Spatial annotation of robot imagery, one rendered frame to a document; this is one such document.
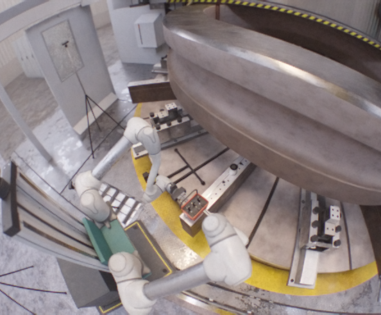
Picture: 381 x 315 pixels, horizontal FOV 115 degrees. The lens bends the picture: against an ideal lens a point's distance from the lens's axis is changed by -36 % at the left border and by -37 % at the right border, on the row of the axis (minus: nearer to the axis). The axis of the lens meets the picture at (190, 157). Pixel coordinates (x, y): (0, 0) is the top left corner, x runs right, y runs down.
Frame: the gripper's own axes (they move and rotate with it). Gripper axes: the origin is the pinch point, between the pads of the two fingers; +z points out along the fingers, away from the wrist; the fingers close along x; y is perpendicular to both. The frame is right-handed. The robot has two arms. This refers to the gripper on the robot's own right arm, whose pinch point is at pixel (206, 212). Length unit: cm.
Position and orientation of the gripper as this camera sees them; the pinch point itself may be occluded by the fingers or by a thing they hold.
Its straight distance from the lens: 142.6
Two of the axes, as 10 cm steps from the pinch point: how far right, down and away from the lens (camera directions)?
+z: -7.2, -5.2, 4.6
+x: -6.9, 5.9, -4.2
